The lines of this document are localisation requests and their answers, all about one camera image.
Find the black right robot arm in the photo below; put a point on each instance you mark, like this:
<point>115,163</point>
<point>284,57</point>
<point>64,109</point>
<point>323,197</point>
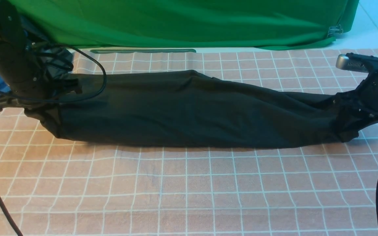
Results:
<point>358,108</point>

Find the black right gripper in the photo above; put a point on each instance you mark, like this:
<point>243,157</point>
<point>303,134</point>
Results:
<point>358,108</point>

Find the dark crumpled garment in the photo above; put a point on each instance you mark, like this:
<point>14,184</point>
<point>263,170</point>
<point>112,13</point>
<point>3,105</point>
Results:
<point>57,60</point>

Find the metal binder clip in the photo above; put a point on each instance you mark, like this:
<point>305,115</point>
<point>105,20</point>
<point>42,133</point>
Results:
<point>334,30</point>

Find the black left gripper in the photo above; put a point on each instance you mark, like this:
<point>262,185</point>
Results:
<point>28,80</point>

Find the pink grid tablecloth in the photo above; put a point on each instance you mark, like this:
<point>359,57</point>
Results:
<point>56,187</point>

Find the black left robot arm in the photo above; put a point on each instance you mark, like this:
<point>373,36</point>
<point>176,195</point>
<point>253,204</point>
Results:
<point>11,31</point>

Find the dark gray long-sleeve shirt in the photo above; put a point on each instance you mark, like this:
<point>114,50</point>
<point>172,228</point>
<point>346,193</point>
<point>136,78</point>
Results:
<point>189,109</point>

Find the green backdrop cloth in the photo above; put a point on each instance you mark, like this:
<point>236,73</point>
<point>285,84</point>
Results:
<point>265,24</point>

